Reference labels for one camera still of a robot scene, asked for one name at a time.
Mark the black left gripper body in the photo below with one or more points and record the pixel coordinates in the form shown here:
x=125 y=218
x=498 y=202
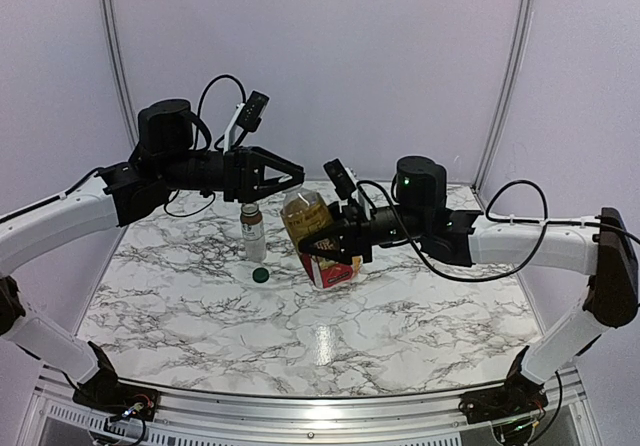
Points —
x=234 y=173

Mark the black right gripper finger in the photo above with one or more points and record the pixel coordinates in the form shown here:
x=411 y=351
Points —
x=345 y=257
x=330 y=236

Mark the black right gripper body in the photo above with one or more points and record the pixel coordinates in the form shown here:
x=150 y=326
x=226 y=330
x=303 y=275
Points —
x=361 y=229

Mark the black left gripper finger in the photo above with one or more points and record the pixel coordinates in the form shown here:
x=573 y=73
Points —
x=275 y=185
x=272 y=167

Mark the coffee bottle white label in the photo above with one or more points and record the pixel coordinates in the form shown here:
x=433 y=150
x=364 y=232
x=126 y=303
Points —
x=252 y=226

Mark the dark green bottle cap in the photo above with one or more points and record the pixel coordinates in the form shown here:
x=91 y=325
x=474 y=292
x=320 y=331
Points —
x=260 y=275

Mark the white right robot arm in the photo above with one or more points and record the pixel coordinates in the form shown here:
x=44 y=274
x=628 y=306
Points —
x=599 y=247

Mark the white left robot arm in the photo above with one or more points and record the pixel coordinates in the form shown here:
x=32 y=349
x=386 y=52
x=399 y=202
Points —
x=173 y=153

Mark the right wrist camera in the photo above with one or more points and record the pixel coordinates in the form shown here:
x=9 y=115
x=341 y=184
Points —
x=345 y=185

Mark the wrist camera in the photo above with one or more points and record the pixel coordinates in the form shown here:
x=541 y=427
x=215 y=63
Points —
x=345 y=185
x=245 y=120

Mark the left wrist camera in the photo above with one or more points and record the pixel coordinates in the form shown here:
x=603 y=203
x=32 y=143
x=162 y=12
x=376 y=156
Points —
x=245 y=120

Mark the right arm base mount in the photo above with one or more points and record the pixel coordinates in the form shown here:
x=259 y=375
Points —
x=517 y=395

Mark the aluminium table front rail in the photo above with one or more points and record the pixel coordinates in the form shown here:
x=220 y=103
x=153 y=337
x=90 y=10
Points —
x=193 y=417

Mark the left aluminium frame post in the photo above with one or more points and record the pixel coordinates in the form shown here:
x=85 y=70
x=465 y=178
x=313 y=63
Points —
x=116 y=62

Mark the aluminium frame post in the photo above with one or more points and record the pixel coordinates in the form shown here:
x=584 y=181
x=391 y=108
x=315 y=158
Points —
x=514 y=61
x=116 y=62

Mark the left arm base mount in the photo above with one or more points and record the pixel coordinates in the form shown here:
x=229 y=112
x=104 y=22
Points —
x=105 y=391

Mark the right aluminium frame post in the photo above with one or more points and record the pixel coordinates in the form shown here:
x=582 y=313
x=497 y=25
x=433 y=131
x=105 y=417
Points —
x=514 y=61

